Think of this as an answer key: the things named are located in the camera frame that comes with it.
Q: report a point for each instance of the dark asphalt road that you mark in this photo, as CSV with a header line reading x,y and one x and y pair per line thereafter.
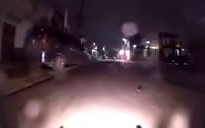
x,y
116,86

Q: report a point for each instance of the dark car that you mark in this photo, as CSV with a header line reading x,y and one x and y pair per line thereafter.
x,y
61,51

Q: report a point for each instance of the pavement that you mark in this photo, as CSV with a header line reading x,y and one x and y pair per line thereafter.
x,y
20,78

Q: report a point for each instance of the building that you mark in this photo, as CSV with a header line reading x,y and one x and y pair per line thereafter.
x,y
13,36

